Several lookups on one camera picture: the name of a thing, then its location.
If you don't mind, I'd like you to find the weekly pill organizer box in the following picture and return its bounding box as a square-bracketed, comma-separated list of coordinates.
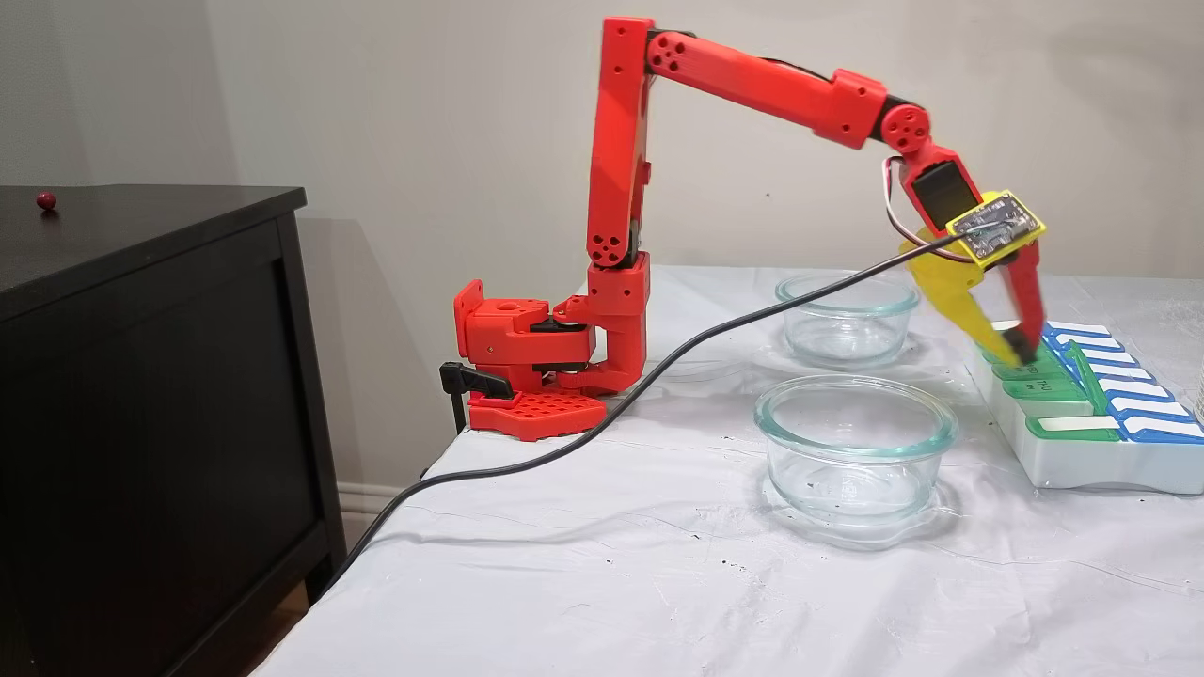
[964, 320, 1204, 495]

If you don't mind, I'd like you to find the glass bowl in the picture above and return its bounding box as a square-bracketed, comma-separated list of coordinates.
[752, 374, 961, 527]
[774, 271, 922, 368]

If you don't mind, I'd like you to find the black table clamp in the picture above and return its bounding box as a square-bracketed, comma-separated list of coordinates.
[439, 362, 515, 435]

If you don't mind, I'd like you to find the white tablecloth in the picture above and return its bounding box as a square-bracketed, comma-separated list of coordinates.
[249, 263, 1204, 677]

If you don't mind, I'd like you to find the white baseboard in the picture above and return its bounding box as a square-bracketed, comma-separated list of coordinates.
[337, 482, 420, 551]

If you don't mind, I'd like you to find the black wooden cabinet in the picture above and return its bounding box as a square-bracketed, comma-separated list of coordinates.
[0, 184, 347, 677]

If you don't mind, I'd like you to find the camera board on yellow mount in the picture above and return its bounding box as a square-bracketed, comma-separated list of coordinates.
[945, 190, 1048, 266]

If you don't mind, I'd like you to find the thick black camera cable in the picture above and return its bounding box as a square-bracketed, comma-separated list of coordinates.
[329, 235, 960, 584]

